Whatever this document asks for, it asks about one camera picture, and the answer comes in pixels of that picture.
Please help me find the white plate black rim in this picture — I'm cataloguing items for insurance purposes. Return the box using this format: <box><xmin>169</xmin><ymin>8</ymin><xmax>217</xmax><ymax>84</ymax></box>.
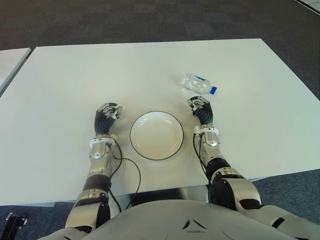
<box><xmin>129</xmin><ymin>110</ymin><xmax>185</xmax><ymax>161</ymax></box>

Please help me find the grey robot torso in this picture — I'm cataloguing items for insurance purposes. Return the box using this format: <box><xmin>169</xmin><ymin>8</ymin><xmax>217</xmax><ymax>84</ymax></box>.
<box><xmin>37</xmin><ymin>199</ymin><xmax>320</xmax><ymax>240</ymax></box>

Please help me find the neighbouring white table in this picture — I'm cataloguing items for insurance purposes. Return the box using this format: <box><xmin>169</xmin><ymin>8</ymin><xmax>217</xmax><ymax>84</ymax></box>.
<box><xmin>0</xmin><ymin>47</ymin><xmax>32</xmax><ymax>96</ymax></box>

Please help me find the clear water bottle blue cap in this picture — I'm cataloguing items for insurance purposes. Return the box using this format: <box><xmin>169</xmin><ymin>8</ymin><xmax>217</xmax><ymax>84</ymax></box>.
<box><xmin>179</xmin><ymin>72</ymin><xmax>218</xmax><ymax>95</ymax></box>

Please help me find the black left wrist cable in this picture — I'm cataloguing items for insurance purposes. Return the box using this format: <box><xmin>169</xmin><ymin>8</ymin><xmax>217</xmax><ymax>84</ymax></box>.
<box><xmin>106</xmin><ymin>141</ymin><xmax>142</xmax><ymax>213</ymax></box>

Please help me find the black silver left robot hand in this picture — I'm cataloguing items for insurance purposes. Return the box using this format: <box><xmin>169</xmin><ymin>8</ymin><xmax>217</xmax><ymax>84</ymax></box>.
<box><xmin>93</xmin><ymin>101</ymin><xmax>124</xmax><ymax>138</ymax></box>

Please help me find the black stand foot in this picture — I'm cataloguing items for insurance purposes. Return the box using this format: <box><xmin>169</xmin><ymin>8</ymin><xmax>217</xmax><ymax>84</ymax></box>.
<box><xmin>3</xmin><ymin>212</ymin><xmax>28</xmax><ymax>236</ymax></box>

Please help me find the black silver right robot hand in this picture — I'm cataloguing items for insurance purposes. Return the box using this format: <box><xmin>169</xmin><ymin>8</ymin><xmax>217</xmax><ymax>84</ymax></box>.
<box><xmin>186</xmin><ymin>95</ymin><xmax>215</xmax><ymax>127</ymax></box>

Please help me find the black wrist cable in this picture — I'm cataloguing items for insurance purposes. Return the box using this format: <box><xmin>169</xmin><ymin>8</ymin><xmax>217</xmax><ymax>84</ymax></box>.
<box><xmin>106</xmin><ymin>141</ymin><xmax>142</xmax><ymax>213</ymax></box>
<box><xmin>193</xmin><ymin>133</ymin><xmax>212</xmax><ymax>201</ymax></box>

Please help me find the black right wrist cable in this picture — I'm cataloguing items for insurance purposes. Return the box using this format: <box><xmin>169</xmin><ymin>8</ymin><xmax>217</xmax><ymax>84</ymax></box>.
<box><xmin>193</xmin><ymin>133</ymin><xmax>212</xmax><ymax>201</ymax></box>

